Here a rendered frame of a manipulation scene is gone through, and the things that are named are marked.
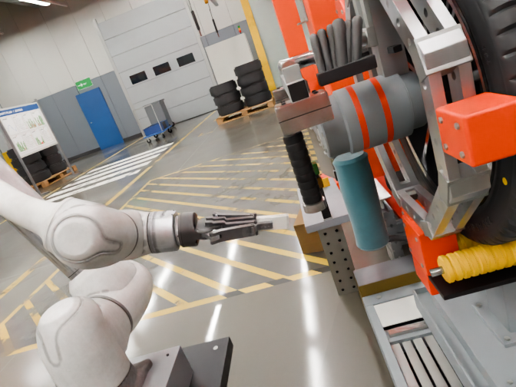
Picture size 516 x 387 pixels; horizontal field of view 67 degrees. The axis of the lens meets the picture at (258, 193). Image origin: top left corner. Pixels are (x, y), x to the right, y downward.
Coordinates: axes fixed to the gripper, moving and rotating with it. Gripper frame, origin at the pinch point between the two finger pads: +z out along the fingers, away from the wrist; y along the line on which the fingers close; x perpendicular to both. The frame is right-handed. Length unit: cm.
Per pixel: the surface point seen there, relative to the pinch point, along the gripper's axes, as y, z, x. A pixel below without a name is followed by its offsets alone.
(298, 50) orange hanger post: 244, 45, -44
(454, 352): 6, 47, 45
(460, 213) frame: -14.0, 33.5, -4.3
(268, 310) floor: 73, 0, 73
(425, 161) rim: 16.7, 41.4, -6.4
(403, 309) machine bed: 37, 47, 52
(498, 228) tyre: -18.8, 37.7, -3.0
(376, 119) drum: -2.7, 21.5, -21.0
